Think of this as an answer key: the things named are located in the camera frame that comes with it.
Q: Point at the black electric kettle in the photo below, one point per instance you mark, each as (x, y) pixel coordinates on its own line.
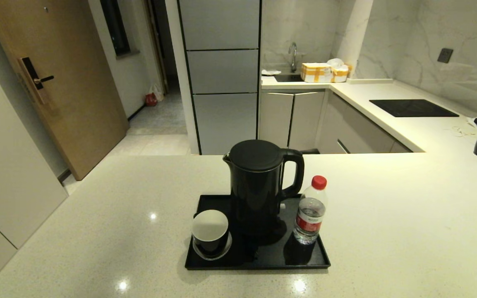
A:
(257, 186)

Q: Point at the clear plastic water bottle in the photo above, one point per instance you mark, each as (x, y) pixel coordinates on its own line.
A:
(310, 215)

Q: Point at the grey sink base cabinet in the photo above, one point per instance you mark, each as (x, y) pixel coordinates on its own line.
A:
(290, 120)

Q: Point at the tall grey cabinet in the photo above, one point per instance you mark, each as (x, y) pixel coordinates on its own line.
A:
(224, 70)

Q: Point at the white cloth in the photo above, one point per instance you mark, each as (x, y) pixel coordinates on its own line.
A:
(270, 72)

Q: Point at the dark kitchen sink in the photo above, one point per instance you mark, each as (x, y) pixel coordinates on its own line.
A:
(288, 77)

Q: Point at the white shopping bag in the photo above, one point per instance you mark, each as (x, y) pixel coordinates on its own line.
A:
(157, 92)

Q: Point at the red bag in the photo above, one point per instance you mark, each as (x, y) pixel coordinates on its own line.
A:
(151, 99)

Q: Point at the round white coaster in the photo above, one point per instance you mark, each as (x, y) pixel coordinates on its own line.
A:
(226, 249)

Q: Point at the large box with yellow tape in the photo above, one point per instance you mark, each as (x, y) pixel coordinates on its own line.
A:
(316, 72)

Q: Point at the chrome sink faucet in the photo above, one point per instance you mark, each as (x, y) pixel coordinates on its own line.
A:
(293, 54)

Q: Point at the grey counter drawer cabinet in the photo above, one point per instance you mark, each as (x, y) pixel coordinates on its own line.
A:
(358, 128)

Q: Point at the small box with yellow tape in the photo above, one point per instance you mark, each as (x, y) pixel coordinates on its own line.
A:
(341, 74)

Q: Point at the black rectangular tray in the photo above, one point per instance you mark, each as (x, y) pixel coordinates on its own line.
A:
(304, 258)

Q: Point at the white plastic bag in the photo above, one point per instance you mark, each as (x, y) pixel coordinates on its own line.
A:
(336, 62)

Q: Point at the dark window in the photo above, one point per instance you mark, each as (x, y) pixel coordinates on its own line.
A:
(115, 27)

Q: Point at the black induction cooktop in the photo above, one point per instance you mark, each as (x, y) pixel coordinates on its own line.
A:
(412, 108)

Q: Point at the brown wooden door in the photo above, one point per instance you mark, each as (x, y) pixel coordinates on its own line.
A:
(64, 82)

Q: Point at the black electronic door lock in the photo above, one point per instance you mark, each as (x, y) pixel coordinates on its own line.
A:
(31, 76)

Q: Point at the white side cabinet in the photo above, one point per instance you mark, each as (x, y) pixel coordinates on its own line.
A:
(6, 165)

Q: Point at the grey wall socket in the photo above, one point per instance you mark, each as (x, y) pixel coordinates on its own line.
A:
(445, 55)

